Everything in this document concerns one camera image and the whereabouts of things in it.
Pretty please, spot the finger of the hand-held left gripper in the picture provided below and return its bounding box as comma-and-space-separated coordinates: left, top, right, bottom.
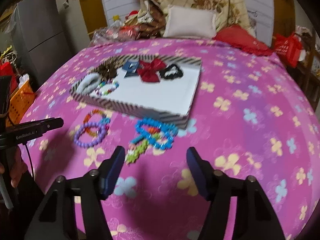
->
37, 117, 64, 136

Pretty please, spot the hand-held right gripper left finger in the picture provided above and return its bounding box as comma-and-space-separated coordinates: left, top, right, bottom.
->
24, 145, 126, 240

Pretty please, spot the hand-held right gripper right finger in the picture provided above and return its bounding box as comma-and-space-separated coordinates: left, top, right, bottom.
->
186, 147, 286, 240

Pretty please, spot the purple beaded bracelet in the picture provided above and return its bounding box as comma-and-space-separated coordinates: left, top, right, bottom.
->
73, 122, 106, 148

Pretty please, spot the green beaded bracelet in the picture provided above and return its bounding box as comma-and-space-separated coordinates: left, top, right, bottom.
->
125, 134, 161, 165

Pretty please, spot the multicolour beaded bracelet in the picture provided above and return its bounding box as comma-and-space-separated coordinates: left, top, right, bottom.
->
83, 108, 111, 136

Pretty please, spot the blue beaded bracelet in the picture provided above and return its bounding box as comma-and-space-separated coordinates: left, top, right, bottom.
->
149, 124, 179, 151
135, 118, 163, 138

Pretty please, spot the white scrunchie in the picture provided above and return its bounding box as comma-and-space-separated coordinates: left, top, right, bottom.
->
75, 73, 101, 94

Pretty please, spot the pastel beaded bracelet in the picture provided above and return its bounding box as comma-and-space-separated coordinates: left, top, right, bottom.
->
95, 80, 120, 96

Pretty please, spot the brown scrunchie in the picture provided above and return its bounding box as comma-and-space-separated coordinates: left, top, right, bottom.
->
96, 63, 121, 79

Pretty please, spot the striped gift box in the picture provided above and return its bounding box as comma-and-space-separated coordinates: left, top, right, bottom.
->
69, 54, 202, 130

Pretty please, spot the blue bow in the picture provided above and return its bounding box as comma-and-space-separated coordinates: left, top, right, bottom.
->
122, 60, 141, 79

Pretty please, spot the black scrunchie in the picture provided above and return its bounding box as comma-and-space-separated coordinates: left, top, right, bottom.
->
160, 64, 184, 79

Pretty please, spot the red bow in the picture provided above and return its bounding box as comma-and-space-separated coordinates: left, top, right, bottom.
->
137, 58, 167, 83

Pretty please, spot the person's left hand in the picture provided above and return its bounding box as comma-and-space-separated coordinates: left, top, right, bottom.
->
0, 147, 28, 188

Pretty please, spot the orange plastic basket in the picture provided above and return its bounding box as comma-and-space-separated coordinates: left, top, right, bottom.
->
5, 81, 36, 128

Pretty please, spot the pink floral bedsheet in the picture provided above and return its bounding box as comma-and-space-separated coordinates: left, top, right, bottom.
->
19, 37, 318, 240

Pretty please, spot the white plastic bag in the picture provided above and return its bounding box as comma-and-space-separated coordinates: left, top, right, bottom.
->
18, 73, 31, 86

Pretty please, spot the grey refrigerator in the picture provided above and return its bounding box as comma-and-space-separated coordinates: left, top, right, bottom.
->
11, 0, 76, 86

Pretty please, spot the clear plastic bag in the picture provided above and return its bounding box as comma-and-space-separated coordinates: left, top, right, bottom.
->
91, 20, 141, 47

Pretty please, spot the yellow wooden door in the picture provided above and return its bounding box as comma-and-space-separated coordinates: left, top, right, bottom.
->
79, 0, 108, 48

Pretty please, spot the red plush toy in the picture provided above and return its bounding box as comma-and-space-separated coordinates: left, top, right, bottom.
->
125, 10, 139, 21

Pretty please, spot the red pillow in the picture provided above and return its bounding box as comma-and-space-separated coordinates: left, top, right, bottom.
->
212, 25, 274, 57

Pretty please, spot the white pillow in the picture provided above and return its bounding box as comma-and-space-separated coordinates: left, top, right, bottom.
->
162, 5, 218, 39

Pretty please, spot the red shopping bag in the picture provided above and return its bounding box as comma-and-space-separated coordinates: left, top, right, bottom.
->
272, 32, 304, 68

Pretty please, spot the wooden rack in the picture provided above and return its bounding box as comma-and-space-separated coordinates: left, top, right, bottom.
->
294, 25, 320, 101

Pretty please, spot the thin black cable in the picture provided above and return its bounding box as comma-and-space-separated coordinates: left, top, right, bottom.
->
23, 142, 36, 181

